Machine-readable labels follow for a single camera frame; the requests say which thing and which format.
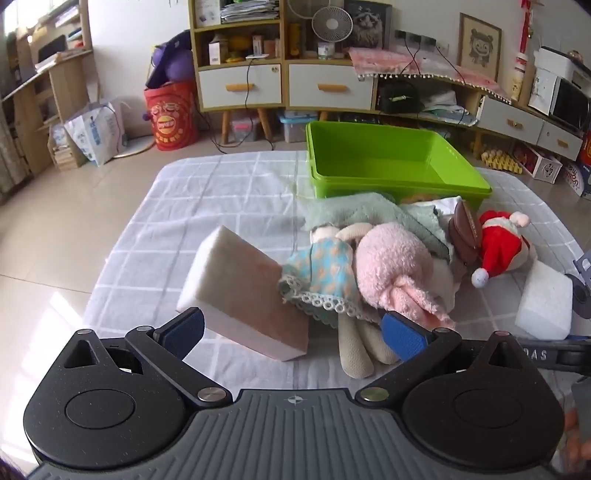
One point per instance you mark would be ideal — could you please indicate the pale green towel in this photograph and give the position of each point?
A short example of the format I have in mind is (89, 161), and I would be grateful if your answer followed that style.
(351, 207)

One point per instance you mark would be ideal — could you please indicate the low wooden cabinet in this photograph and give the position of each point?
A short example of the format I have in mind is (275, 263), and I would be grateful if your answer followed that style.
(461, 99)

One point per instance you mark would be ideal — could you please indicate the small white foam block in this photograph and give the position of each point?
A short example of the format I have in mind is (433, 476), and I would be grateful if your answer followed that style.
(545, 300)

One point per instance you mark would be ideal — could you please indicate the black bag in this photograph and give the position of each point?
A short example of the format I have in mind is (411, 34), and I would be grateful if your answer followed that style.
(399, 97)

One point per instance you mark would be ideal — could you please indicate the large white sponge block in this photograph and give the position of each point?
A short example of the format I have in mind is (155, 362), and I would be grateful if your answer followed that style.
(240, 295)

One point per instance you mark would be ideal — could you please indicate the stack of papers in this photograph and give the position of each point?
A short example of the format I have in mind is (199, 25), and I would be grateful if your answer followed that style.
(249, 11)

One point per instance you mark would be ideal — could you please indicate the white desk fan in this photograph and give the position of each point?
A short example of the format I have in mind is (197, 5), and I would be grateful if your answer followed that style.
(332, 25)

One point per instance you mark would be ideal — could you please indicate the white bottle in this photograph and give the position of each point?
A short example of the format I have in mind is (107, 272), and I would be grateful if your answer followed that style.
(519, 81)

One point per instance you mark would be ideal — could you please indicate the clear storage box pink contents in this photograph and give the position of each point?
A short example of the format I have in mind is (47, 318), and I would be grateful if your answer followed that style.
(244, 127)

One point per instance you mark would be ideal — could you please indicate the wooden desk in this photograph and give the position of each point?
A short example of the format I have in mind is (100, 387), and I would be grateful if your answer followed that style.
(51, 83)

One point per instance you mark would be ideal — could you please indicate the green plastic bin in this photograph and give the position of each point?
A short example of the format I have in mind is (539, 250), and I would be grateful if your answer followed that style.
(369, 157)

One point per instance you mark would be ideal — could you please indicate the rabbit doll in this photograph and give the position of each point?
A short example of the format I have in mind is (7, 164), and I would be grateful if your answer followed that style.
(323, 272)

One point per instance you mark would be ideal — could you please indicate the pink plush toy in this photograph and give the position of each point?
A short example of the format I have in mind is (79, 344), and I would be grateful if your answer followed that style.
(392, 258)

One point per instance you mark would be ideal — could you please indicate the Santa plush doll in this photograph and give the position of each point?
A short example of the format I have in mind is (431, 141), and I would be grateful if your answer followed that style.
(496, 240)

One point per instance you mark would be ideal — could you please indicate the white printed carton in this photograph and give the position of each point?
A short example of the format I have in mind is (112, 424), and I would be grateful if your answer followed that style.
(540, 164)

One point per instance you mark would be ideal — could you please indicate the framed cartoon picture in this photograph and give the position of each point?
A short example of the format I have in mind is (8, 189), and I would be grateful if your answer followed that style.
(480, 46)

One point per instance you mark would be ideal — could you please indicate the white box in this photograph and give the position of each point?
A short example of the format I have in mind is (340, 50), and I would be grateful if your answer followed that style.
(558, 62)

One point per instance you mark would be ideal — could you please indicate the grey checked blanket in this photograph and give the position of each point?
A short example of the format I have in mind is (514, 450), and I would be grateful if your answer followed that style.
(161, 230)

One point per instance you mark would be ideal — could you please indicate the white round floor base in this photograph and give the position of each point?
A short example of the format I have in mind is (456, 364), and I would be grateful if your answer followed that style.
(136, 147)

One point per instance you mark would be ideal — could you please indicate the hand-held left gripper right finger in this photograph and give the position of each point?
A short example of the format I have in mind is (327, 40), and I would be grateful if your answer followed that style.
(406, 337)

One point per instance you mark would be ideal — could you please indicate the purple plush toy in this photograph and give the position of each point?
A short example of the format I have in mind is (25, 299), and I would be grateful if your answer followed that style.
(173, 60)

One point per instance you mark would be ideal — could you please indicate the white paper bag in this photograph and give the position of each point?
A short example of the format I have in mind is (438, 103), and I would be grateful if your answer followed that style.
(94, 134)

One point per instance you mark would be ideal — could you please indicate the person's right hand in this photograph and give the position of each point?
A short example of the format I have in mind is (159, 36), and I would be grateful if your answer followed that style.
(577, 438)

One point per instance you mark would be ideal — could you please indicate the clear storage box blue lid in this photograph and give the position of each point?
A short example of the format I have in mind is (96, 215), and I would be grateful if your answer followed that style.
(295, 127)

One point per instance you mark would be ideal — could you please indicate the red printed bag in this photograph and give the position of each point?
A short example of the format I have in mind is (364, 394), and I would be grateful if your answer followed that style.
(171, 117)

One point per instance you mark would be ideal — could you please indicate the pink tasselled cloth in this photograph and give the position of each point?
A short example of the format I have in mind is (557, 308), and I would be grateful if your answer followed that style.
(392, 62)

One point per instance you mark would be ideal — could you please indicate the red hanging ornament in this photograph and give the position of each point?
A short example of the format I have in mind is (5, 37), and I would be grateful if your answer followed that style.
(525, 27)

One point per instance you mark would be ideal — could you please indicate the small white carton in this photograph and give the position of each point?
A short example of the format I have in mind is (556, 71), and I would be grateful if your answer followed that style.
(218, 53)

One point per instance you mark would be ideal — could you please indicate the row of yellow bottles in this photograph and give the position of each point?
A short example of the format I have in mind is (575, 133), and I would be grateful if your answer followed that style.
(501, 161)

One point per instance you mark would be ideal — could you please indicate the wooden shelf cabinet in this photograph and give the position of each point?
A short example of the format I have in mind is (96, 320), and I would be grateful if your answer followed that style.
(284, 55)

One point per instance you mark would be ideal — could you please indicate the dark framed picture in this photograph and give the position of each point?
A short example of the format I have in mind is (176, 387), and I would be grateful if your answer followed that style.
(369, 23)

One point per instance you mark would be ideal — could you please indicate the black microwave oven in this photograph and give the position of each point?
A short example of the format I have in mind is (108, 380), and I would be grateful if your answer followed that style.
(572, 104)

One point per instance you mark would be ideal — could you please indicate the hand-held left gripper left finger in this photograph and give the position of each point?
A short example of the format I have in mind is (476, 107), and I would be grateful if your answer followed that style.
(184, 330)

